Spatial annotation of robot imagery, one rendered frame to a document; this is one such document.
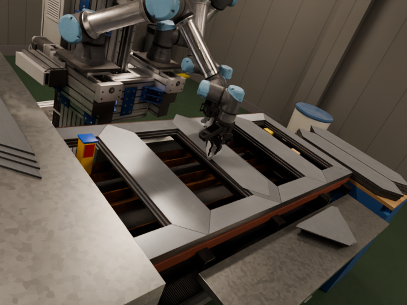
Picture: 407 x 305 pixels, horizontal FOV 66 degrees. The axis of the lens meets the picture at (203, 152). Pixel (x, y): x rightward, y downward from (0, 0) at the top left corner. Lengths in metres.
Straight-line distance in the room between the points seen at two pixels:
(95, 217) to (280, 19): 4.26
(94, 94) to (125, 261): 1.06
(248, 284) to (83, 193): 0.64
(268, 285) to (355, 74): 3.55
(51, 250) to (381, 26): 4.15
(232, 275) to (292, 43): 3.85
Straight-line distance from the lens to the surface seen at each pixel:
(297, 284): 1.28
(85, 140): 1.32
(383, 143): 4.48
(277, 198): 1.44
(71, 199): 0.80
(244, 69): 4.95
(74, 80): 1.74
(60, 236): 0.71
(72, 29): 1.50
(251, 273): 1.20
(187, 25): 1.46
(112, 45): 1.87
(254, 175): 1.52
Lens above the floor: 1.58
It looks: 28 degrees down
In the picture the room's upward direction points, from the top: 20 degrees clockwise
